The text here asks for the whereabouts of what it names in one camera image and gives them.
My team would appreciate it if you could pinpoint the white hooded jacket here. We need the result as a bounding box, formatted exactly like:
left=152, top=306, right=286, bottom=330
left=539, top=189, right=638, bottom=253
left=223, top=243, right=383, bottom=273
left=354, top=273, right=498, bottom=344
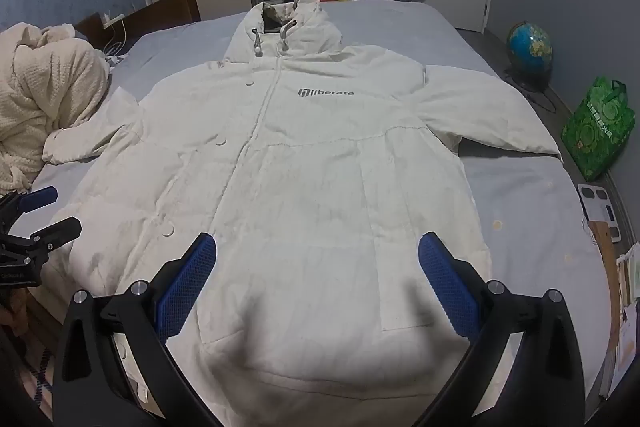
left=42, top=0, right=562, bottom=427

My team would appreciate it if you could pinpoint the white bathroom scale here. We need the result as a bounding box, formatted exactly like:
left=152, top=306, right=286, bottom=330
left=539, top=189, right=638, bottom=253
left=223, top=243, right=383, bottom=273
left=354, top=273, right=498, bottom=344
left=577, top=183, right=623, bottom=244

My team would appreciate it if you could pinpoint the grey bed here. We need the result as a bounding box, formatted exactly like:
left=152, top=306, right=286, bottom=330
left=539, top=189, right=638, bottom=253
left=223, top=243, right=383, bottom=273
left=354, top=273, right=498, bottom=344
left=25, top=0, right=616, bottom=427

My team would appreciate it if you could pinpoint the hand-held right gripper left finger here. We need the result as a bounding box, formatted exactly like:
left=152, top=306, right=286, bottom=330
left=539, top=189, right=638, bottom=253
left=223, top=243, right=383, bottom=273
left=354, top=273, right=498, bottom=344
left=51, top=232, right=223, bottom=427

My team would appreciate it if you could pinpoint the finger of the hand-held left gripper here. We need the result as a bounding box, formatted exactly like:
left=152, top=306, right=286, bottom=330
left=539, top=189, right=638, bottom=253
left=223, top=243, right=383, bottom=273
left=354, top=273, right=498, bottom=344
left=20, top=216, right=83, bottom=265
left=0, top=186, right=59, bottom=228

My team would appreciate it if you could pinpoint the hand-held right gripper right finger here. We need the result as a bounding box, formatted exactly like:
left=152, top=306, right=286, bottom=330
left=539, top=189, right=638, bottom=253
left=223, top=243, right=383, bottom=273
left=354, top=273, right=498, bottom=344
left=417, top=232, right=587, bottom=427

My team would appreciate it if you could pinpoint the cream fleece blanket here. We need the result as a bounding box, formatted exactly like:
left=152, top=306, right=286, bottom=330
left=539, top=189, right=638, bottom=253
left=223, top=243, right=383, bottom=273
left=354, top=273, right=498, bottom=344
left=0, top=22, right=111, bottom=195

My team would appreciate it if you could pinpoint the brown wooden headboard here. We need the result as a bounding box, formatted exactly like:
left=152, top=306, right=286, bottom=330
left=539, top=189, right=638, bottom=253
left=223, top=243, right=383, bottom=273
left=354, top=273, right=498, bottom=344
left=75, top=0, right=201, bottom=52

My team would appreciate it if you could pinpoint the green shopping bag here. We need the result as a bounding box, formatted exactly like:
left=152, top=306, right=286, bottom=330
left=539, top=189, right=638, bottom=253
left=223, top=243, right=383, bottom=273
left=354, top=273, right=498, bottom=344
left=561, top=78, right=636, bottom=182

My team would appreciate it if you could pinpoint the white charging cable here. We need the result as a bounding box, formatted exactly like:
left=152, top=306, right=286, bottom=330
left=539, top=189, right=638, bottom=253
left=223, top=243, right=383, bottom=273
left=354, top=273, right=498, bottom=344
left=102, top=0, right=137, bottom=58

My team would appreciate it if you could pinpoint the stack of papers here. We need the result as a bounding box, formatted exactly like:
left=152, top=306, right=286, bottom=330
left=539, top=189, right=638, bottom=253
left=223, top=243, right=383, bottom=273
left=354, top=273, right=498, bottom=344
left=607, top=242, right=640, bottom=388

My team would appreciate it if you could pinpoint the blue globe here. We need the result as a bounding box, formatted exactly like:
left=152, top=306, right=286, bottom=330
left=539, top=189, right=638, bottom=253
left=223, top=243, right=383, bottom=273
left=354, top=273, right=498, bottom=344
left=505, top=21, right=553, bottom=92

